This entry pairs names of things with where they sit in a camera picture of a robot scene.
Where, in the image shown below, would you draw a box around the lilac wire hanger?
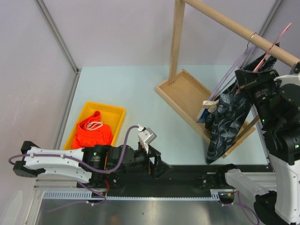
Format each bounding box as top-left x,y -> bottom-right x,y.
208,32 -> 256,101

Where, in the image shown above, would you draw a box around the pink wire hanger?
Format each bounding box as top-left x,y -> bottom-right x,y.
236,22 -> 293,94

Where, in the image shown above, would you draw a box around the dark patterned shorts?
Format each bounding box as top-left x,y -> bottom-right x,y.
196,54 -> 278,165

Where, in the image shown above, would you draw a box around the orange shorts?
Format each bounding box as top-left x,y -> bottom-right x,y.
71,111 -> 113,149

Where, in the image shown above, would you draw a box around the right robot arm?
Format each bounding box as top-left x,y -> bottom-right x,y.
217,70 -> 300,225

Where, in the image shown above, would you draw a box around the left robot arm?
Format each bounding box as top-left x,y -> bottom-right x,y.
8,141 -> 173,185

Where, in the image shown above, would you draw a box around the wooden clothes rack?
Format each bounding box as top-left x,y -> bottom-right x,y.
159,0 -> 300,165

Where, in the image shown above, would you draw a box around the yellow plastic bin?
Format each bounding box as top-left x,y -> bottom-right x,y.
63,102 -> 126,150

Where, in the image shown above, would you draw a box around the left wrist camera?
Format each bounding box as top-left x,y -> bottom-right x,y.
138,125 -> 157,154

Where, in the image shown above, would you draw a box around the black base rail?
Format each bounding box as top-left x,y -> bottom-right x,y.
76,165 -> 235,191

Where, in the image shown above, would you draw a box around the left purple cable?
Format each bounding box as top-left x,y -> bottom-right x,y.
8,125 -> 143,174

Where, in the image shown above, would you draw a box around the purple cable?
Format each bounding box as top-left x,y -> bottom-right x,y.
8,125 -> 143,174
236,191 -> 261,225

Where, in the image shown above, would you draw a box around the white cable duct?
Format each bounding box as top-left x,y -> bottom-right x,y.
43,190 -> 220,201

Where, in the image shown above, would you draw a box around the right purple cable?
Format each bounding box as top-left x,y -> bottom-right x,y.
236,191 -> 261,225

